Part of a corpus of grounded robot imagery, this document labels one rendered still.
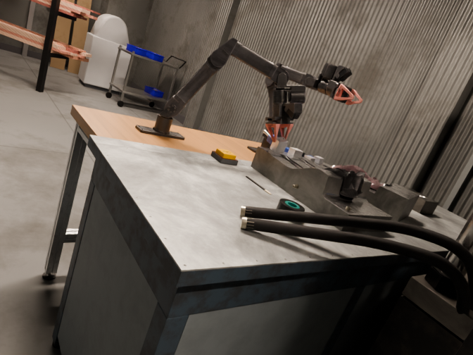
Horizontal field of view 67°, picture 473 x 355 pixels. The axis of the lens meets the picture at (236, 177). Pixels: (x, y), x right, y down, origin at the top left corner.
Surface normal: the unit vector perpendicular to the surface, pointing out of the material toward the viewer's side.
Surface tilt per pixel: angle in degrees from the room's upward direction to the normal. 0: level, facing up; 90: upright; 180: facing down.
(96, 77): 90
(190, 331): 90
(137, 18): 90
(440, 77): 90
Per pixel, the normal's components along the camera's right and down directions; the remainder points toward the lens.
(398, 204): -0.58, 0.04
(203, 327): 0.53, 0.43
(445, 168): -0.76, -0.08
